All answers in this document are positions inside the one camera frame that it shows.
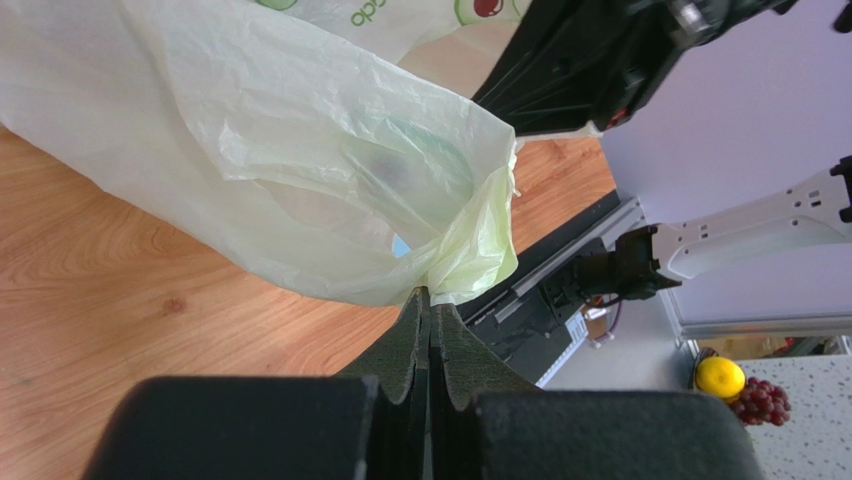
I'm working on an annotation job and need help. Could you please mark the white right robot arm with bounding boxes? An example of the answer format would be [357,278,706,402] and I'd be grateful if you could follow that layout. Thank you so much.
[473,1,851,303]

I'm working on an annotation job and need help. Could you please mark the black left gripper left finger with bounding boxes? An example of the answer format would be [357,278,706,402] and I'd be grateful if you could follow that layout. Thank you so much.
[84,287,429,479]

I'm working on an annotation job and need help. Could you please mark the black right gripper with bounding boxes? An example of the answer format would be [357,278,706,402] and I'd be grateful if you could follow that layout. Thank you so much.
[473,0,793,137]

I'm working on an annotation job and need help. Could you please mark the aluminium frame rail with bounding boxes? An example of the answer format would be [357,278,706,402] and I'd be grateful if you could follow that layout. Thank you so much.
[495,196,647,387]

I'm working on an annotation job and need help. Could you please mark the pale green avocado plastic bag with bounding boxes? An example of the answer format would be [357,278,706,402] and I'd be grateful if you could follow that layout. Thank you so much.
[1,1,518,306]

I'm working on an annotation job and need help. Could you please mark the yellow fake lemon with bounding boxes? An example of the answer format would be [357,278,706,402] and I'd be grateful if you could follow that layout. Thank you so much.
[694,356,746,399]

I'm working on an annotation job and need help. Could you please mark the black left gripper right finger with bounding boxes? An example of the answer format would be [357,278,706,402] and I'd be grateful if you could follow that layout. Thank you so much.
[430,304,763,479]

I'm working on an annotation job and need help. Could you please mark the purple fake grapes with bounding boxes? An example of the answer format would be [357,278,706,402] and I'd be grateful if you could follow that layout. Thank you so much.
[727,377,792,426]

